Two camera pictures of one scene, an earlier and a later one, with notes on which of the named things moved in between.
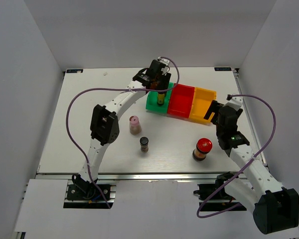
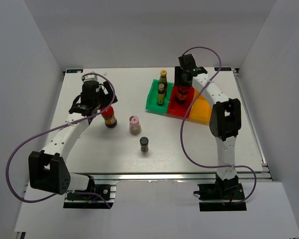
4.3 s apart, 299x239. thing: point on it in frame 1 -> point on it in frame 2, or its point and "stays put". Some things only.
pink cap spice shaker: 135,126 stays put
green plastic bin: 152,100 stays put
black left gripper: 166,79 -> 108,97
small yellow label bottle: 161,98 stays put
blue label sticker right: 223,68 stays put
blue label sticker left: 74,70 stays put
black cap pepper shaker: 144,143 stays put
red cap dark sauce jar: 204,146 -> 182,93
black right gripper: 214,108 -> 178,80
